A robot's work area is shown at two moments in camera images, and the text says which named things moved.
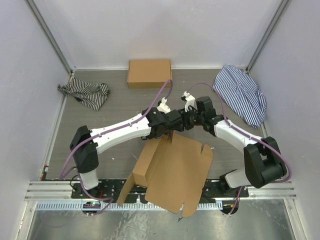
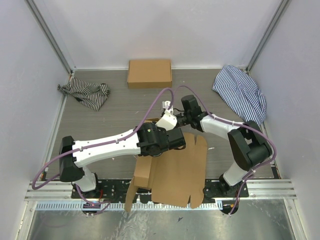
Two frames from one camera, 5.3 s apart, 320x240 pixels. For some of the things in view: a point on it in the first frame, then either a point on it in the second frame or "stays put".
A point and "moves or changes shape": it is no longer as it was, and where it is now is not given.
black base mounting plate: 114,189 stays put
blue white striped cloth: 242,94 stays put
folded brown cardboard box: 152,73 stays put
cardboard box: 174,173 moves or changes shape
